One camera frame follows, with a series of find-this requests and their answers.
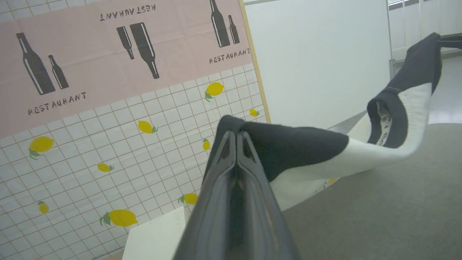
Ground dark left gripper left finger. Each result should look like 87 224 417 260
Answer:
173 130 237 260

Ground black and white raglan shirt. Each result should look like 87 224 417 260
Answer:
204 32 443 212

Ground wood framed printed partition screen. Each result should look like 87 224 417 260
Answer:
0 0 272 260

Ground white rectangular box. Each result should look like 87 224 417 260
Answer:
122 207 187 260

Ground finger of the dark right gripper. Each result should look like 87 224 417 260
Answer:
439 33 462 49

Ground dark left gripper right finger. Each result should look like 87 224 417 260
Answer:
231 130 301 260

